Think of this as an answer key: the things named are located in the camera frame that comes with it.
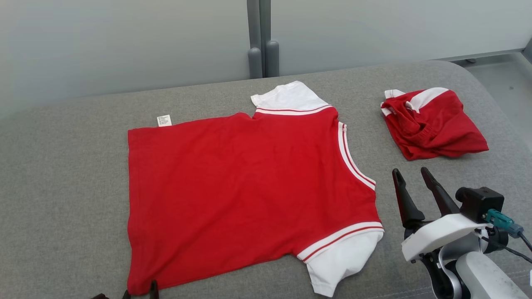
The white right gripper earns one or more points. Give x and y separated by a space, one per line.
440 232

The grey partition base rail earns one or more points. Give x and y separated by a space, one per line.
494 55

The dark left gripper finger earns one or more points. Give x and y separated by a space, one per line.
126 295
153 292

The red shorts with white stripe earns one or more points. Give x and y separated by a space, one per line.
440 128

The red shirt with white sleeves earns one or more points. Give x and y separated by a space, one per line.
249 187

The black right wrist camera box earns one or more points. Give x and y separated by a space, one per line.
480 203

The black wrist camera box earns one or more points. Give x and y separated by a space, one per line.
100 297
480 203

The grey partition post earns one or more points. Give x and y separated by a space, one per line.
265 20
253 25

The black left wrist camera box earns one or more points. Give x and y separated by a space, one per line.
100 297

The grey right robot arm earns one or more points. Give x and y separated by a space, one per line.
486 274

